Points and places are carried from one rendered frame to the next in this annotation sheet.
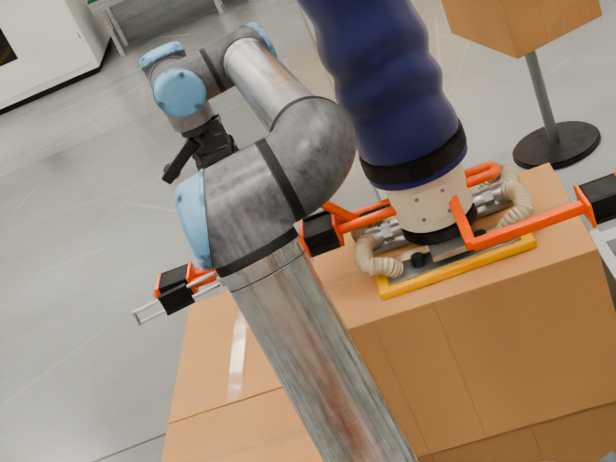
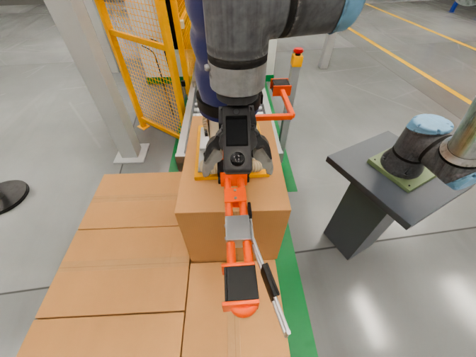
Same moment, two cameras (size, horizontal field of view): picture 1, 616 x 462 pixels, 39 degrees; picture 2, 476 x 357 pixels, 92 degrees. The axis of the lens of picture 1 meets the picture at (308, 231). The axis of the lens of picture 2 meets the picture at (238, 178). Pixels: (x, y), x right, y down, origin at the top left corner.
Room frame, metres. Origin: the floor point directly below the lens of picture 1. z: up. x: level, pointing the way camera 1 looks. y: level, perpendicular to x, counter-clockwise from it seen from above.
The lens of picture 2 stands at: (1.80, 0.48, 1.59)
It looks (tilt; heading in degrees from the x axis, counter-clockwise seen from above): 47 degrees down; 256
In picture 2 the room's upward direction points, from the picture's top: straight up
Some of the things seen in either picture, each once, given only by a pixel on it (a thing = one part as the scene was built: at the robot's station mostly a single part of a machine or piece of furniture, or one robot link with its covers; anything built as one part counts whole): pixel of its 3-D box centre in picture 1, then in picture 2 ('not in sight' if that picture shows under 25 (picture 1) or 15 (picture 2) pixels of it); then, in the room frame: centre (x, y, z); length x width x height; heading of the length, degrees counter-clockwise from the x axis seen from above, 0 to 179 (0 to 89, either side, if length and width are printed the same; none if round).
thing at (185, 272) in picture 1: (178, 283); (239, 285); (1.76, 0.32, 1.07); 0.08 x 0.07 x 0.05; 80
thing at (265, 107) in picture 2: not in sight; (258, 86); (1.04, -1.72, 0.50); 2.31 x 0.05 x 0.19; 79
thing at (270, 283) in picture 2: (199, 290); (264, 258); (1.69, 0.27, 1.07); 0.31 x 0.03 x 0.05; 93
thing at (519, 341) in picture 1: (465, 313); (232, 183); (1.65, -0.25, 0.74); 0.60 x 0.40 x 0.40; 78
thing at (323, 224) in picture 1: (321, 232); (233, 170); (1.69, -0.03, 1.07); 0.10 x 0.08 x 0.06; 170
